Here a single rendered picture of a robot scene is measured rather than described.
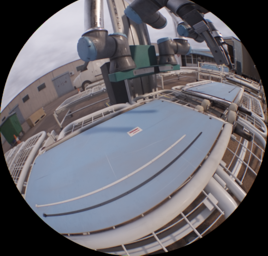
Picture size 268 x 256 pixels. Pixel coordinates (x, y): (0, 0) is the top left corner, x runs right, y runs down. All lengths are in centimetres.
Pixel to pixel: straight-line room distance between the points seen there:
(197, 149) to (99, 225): 24
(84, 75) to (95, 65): 113
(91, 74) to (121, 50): 668
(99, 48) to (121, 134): 42
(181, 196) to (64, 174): 26
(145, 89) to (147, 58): 32
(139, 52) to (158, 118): 66
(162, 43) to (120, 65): 48
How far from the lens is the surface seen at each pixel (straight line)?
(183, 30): 71
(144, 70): 67
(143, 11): 39
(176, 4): 35
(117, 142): 25
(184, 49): 100
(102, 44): 52
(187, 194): 16
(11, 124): 600
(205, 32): 25
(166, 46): 90
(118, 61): 60
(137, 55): 84
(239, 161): 45
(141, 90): 96
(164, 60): 88
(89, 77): 723
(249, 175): 120
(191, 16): 29
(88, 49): 49
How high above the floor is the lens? 73
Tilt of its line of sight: 33 degrees down
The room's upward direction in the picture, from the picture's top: 13 degrees counter-clockwise
